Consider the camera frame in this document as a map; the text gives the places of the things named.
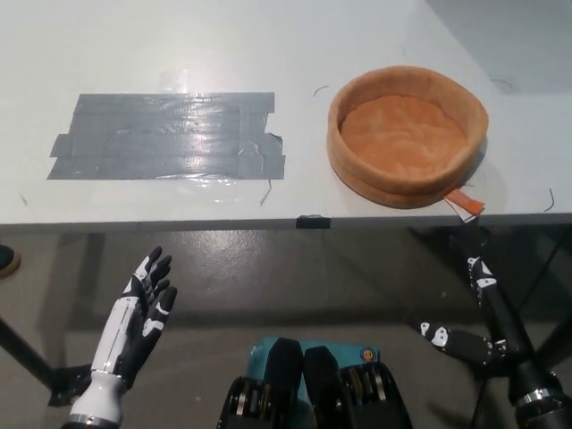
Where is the grey duct tape patch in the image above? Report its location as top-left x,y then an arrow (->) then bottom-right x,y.
46,92 -> 287,181

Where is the orange soft plush plate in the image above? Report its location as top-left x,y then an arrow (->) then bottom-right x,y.
326,65 -> 489,223

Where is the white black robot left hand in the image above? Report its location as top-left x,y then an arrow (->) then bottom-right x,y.
88,246 -> 179,389

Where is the small black tape piece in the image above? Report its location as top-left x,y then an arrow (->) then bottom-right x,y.
296,214 -> 332,229

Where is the dark shoe with tan sole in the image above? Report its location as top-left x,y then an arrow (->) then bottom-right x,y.
0,244 -> 22,279

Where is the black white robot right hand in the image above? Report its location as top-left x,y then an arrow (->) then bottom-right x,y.
417,256 -> 560,407

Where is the black metal table leg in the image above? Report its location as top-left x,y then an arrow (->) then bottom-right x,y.
0,315 -> 93,407

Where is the black teal robot torso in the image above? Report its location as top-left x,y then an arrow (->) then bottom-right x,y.
216,337 -> 415,429

